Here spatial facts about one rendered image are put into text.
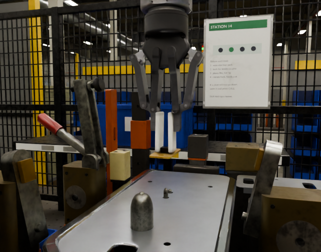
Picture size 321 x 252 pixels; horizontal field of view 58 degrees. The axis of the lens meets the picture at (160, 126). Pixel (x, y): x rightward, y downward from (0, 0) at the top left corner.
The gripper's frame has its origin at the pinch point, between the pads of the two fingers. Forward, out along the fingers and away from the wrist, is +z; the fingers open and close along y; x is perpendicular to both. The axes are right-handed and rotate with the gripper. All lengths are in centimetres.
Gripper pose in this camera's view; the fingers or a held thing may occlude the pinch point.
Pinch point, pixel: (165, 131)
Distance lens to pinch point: 51.8
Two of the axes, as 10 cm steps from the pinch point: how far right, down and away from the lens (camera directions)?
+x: 2.8, -0.9, 9.6
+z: 0.0, 10.0, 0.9
